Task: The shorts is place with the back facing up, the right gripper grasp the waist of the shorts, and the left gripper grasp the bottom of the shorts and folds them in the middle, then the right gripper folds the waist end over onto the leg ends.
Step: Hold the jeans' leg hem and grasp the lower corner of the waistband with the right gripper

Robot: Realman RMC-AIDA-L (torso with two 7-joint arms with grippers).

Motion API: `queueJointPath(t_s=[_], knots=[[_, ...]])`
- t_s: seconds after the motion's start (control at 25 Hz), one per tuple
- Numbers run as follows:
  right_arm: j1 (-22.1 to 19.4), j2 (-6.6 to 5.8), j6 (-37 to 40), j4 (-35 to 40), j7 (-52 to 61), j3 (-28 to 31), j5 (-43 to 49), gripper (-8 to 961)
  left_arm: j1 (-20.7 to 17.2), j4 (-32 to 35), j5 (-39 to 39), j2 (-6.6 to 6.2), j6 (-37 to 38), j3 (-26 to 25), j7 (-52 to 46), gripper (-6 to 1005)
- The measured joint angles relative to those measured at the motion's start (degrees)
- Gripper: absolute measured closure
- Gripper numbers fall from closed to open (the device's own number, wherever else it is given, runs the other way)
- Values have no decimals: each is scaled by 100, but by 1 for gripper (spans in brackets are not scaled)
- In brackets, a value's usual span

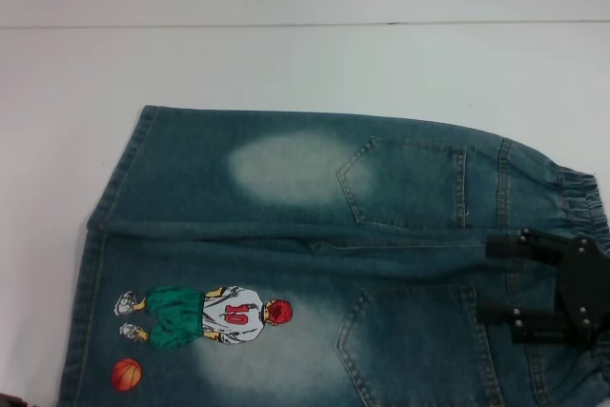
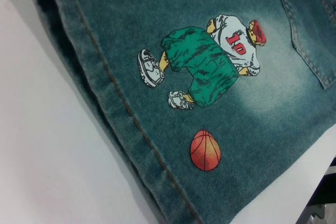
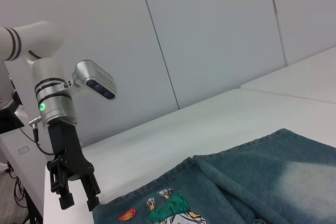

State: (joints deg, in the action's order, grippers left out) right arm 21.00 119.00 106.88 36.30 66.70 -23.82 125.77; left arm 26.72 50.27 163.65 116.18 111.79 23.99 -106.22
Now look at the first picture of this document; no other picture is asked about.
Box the blue denim shorts basketball print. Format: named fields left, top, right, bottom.
left=55, top=104, right=610, bottom=407

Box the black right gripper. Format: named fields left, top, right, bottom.
left=478, top=229, right=610, bottom=356

